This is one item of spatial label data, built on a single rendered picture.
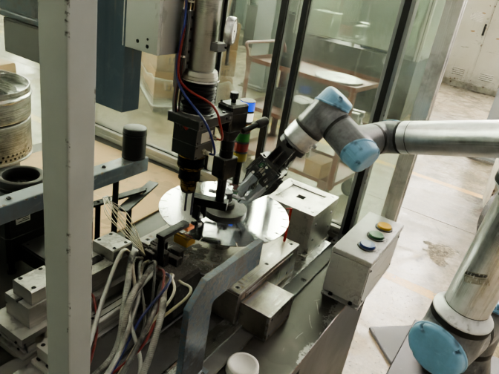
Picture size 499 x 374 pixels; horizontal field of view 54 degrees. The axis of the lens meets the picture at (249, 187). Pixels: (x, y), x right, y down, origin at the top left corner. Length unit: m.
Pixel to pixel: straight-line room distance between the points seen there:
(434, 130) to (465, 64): 8.37
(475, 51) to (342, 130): 8.39
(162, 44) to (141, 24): 0.05
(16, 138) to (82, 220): 1.02
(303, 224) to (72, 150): 1.03
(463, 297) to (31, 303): 0.82
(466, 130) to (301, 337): 0.59
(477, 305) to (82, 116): 0.77
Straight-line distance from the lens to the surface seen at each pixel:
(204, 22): 0.95
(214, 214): 1.21
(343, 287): 1.35
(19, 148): 1.57
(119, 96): 1.03
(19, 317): 1.12
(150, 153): 2.01
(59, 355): 0.66
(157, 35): 0.94
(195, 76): 0.96
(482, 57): 9.43
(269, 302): 1.18
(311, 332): 1.25
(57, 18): 0.47
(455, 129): 1.09
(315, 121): 1.11
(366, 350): 2.43
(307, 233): 1.45
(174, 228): 1.09
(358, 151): 1.06
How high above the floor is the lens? 1.54
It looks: 25 degrees down
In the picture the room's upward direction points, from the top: 10 degrees clockwise
